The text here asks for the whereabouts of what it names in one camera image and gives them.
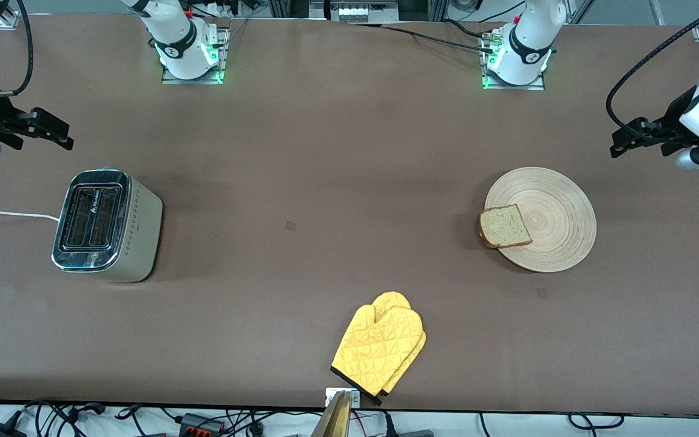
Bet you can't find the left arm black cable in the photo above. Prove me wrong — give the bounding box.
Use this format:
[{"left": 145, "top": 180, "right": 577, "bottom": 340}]
[{"left": 606, "top": 0, "right": 699, "bottom": 143}]

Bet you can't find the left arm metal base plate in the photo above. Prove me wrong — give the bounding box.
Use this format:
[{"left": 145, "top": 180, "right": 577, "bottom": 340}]
[{"left": 482, "top": 30, "right": 547, "bottom": 92}]

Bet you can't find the gold metal bar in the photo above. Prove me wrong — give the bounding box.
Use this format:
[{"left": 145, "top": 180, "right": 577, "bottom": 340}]
[{"left": 310, "top": 391, "right": 353, "bottom": 437}]

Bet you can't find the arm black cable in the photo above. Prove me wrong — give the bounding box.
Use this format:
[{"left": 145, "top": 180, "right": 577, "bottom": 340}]
[
  {"left": 0, "top": 0, "right": 35, "bottom": 98},
  {"left": 606, "top": 0, "right": 699, "bottom": 143}
]

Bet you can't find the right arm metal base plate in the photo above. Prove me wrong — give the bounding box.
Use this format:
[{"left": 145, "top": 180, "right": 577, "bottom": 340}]
[{"left": 161, "top": 27, "right": 229, "bottom": 84}]

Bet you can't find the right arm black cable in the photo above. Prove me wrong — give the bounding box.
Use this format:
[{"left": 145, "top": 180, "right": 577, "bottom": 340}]
[{"left": 0, "top": 0, "right": 35, "bottom": 98}]

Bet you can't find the round wooden plate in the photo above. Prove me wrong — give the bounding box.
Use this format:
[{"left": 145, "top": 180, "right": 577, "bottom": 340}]
[{"left": 484, "top": 167, "right": 597, "bottom": 273}]

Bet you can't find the thin black table cable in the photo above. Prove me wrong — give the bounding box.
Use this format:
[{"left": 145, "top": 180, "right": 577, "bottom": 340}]
[{"left": 349, "top": 21, "right": 499, "bottom": 54}]

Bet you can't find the thick black table cable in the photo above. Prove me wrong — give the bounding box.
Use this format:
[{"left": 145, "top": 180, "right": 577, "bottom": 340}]
[{"left": 444, "top": 18, "right": 490, "bottom": 38}]

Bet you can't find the silver two-slot toaster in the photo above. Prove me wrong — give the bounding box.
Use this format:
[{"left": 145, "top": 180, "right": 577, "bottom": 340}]
[{"left": 51, "top": 168, "right": 164, "bottom": 284}]

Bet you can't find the black red connector box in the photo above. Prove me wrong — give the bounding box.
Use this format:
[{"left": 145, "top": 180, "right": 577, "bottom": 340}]
[{"left": 178, "top": 413, "right": 227, "bottom": 435}]

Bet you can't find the tangled black cable bundle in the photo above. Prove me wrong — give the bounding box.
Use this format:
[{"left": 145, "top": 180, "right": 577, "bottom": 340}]
[{"left": 22, "top": 399, "right": 107, "bottom": 437}]

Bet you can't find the looped black floor cable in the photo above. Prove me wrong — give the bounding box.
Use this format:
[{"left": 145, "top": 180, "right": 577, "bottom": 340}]
[{"left": 568, "top": 413, "right": 624, "bottom": 432}]

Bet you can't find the black plug with cable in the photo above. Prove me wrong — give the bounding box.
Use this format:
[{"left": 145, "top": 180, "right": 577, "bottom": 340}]
[{"left": 380, "top": 413, "right": 435, "bottom": 437}]

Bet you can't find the silver camera mount bracket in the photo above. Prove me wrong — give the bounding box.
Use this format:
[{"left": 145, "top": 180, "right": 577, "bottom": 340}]
[{"left": 325, "top": 388, "right": 360, "bottom": 407}]

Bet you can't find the white power strip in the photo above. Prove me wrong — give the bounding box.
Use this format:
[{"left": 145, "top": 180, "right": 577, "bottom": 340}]
[{"left": 325, "top": 0, "right": 399, "bottom": 24}]

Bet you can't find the yellow quilted oven mitt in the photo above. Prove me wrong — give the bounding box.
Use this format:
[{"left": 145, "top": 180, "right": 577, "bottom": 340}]
[
  {"left": 371, "top": 291, "right": 427, "bottom": 406},
  {"left": 331, "top": 302, "right": 424, "bottom": 398}
]

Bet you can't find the slice of bread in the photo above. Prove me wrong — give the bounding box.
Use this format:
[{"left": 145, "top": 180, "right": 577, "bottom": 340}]
[{"left": 477, "top": 204, "right": 533, "bottom": 249}]

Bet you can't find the aluminium frame structure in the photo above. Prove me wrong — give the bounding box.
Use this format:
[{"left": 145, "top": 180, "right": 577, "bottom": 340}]
[{"left": 268, "top": 0, "right": 447, "bottom": 22}]

